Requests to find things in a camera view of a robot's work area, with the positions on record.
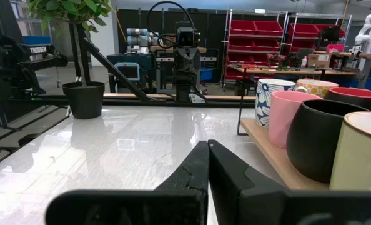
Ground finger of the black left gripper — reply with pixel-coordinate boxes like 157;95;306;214
187;47;202;74
173;47;188;74

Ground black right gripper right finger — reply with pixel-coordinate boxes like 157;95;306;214
207;139;371;225

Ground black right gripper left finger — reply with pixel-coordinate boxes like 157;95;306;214
45;140;210;225

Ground blue white floral mug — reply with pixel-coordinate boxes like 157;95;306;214
255;77;296;129

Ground pink mug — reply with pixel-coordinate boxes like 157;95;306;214
268;90;324;149

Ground light green mug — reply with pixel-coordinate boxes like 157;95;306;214
329;111;371;192

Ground yellow dotted mug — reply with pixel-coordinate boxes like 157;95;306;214
294;79;340;99

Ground black mug red interior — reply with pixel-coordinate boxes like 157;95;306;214
324;86;371;113

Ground blue bin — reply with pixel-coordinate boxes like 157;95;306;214
200;67;215;83

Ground dark equipment cabinet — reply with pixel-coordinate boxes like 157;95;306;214
106;52;157;93

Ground teach pendant screen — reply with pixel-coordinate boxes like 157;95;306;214
114;61;141;82

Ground metal rack red bins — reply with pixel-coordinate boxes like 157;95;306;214
224;9;289;86
287;12;352;54

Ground wooden workbench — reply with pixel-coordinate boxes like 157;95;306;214
229;63;355;79

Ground black plant pot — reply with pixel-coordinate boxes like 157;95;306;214
62;81;106;120

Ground green leafy plant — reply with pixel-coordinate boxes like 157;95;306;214
27;0;113;86

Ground cardboard box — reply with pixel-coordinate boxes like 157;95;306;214
307;53;332;69

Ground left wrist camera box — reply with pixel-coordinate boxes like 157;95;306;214
175;27;197;48

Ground wooden shelf black metal frame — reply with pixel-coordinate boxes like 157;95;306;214
237;67;330;191

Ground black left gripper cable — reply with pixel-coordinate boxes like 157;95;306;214
146;0;196;49

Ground black table frame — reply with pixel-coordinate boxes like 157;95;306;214
9;23;258;109

